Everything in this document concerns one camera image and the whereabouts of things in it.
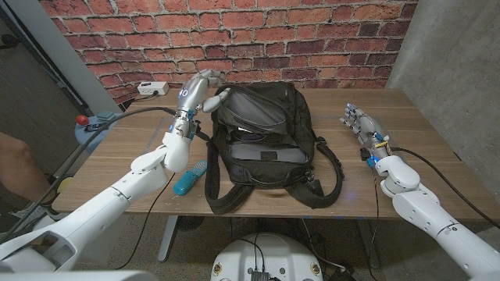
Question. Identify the black floor fan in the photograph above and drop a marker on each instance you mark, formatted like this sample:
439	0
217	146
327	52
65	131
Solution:
190	222

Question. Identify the blue round stool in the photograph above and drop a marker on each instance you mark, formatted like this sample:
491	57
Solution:
88	140

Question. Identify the printed brick backdrop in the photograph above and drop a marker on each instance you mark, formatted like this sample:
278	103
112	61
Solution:
273	39

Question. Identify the teal small box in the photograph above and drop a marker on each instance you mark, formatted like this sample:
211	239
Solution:
106	115

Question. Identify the person's bare leg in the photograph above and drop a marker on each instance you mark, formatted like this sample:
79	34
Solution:
19	168

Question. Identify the grey sneaker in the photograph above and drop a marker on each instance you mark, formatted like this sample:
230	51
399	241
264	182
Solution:
27	212

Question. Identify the white robot body rim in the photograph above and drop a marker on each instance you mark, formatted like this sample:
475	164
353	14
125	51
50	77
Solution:
78	276

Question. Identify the white power strip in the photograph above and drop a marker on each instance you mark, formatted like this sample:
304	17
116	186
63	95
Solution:
150	88

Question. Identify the black backpack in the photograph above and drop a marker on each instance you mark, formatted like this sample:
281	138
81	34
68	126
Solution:
269	171

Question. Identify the black handheld device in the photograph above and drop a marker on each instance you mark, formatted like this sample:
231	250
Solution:
90	127

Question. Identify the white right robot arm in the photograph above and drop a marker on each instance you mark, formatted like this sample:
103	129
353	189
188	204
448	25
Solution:
433	218

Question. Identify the yellow and black object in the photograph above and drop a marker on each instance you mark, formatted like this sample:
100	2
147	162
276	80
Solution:
65	182

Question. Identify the grey table leg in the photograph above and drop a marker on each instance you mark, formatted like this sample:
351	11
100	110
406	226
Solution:
365	242
168	238

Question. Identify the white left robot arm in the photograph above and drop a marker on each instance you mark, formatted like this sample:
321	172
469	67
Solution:
105	203

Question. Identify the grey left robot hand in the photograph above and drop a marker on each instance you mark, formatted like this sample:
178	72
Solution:
189	97

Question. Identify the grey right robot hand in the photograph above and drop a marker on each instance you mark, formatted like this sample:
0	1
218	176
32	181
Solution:
367	126

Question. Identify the red ball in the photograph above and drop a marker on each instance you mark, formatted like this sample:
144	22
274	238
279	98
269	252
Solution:
81	119

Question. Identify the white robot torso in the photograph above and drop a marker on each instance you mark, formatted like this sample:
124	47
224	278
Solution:
265	257

